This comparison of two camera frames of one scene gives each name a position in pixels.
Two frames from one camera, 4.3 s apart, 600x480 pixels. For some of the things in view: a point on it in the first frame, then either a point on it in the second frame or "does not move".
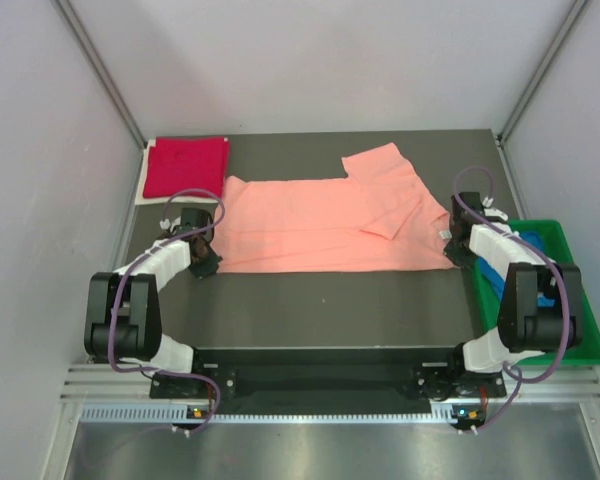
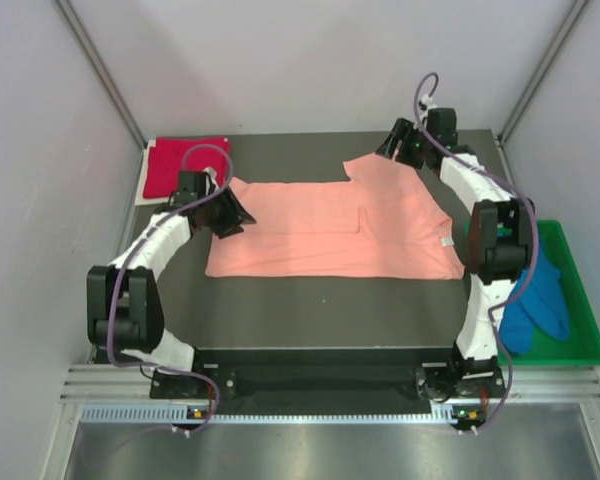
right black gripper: x=452 y=253 → x=403 y=131
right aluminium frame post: x=527 y=96 does not move
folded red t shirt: x=178 y=164 does not move
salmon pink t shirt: x=377 y=219 does not move
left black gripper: x=210 y=267 → x=234 y=215
